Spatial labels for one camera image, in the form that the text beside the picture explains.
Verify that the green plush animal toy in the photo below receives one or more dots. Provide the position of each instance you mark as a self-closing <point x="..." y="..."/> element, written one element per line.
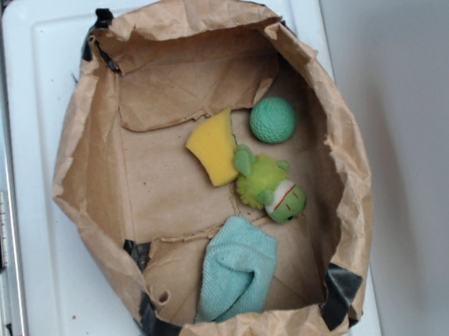
<point x="263" y="184"/>

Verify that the brown paper bag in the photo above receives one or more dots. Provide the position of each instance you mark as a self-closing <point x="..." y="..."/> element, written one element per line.
<point x="143" y="203"/>

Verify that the yellow sponge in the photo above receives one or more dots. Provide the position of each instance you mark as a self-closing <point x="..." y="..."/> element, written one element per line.
<point x="212" y="142"/>

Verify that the green knitted ball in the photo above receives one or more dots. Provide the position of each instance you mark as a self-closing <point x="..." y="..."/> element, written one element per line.
<point x="273" y="120"/>

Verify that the light blue cloth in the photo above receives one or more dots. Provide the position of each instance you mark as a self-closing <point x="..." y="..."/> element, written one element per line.
<point x="239" y="265"/>

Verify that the white plastic tray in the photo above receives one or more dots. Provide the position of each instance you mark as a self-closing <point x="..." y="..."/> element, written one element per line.
<point x="66" y="294"/>

